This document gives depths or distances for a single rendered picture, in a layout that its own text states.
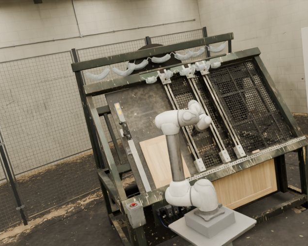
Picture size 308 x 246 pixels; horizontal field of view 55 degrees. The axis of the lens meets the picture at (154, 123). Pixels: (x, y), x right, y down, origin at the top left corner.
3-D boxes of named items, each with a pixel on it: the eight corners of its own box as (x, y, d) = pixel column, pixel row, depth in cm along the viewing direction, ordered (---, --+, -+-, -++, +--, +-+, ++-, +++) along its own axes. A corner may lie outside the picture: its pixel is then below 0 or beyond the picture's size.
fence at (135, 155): (145, 193, 282) (146, 192, 278) (113, 105, 309) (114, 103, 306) (150, 191, 284) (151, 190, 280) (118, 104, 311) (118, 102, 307)
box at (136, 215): (133, 229, 249) (128, 210, 245) (129, 223, 260) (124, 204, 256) (146, 224, 253) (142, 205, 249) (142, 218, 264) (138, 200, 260)
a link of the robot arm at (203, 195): (217, 212, 223) (212, 185, 218) (193, 212, 229) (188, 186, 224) (219, 200, 238) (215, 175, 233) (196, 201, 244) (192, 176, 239)
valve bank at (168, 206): (162, 234, 266) (156, 210, 261) (156, 226, 279) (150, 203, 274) (209, 214, 283) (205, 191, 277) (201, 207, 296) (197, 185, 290)
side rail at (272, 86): (292, 139, 348) (298, 136, 338) (249, 61, 380) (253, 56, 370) (297, 137, 351) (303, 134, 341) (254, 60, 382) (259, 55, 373)
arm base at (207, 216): (229, 210, 232) (228, 204, 231) (207, 222, 223) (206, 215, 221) (214, 202, 248) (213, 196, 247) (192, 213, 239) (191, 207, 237)
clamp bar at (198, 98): (221, 164, 310) (232, 158, 288) (178, 69, 344) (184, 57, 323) (230, 161, 313) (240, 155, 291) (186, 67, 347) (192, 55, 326)
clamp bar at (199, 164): (196, 174, 300) (205, 168, 278) (154, 74, 334) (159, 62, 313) (205, 170, 303) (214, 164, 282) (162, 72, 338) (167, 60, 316)
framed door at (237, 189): (213, 216, 335) (214, 216, 333) (206, 171, 323) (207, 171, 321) (275, 189, 364) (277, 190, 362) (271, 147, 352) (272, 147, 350)
